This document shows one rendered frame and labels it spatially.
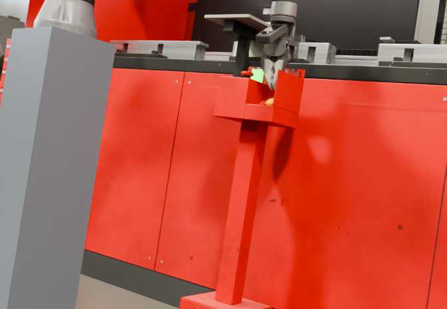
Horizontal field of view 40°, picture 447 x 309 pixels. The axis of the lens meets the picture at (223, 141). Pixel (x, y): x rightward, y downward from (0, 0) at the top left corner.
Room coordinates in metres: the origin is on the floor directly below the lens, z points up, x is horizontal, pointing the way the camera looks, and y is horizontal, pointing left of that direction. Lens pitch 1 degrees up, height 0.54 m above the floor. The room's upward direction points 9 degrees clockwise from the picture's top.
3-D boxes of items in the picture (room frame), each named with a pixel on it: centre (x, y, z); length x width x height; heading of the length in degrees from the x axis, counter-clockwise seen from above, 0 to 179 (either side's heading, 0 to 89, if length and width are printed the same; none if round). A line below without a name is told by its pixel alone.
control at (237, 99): (1.85, -0.09, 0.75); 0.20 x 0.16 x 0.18; 56
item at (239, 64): (2.06, 0.00, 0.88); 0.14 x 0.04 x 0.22; 144
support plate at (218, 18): (2.09, -0.03, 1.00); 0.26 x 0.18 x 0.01; 144
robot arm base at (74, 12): (1.50, 0.42, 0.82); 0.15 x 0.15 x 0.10
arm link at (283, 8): (1.80, -0.12, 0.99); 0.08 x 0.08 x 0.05
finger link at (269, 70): (1.83, -0.11, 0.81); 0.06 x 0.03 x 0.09; 146
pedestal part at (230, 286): (1.85, -0.09, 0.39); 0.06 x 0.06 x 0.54; 56
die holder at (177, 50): (2.54, 0.33, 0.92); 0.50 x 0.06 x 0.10; 54
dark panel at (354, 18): (2.76, -0.22, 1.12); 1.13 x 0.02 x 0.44; 54
